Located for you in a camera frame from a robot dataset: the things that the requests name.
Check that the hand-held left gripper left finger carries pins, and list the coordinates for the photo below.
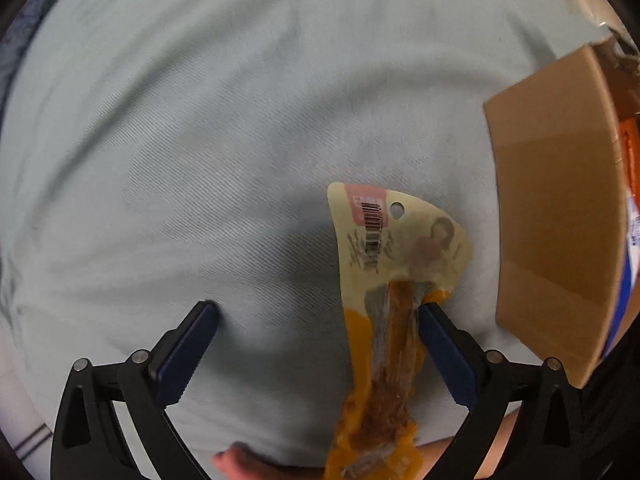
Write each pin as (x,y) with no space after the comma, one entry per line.
(182,355)

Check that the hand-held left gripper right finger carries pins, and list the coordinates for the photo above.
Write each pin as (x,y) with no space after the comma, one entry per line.
(450,360)

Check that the yellow snack packet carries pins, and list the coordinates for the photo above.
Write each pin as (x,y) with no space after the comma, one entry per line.
(370,240)

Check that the blue snack packet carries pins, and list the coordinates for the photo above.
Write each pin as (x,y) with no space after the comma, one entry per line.
(627,280)

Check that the brown cardboard box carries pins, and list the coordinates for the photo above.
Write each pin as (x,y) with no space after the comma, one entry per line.
(550,185)

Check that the orange snack stick packet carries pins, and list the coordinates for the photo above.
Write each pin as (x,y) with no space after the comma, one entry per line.
(631,155)

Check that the person's left hand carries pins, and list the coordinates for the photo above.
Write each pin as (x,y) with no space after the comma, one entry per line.
(245,465)

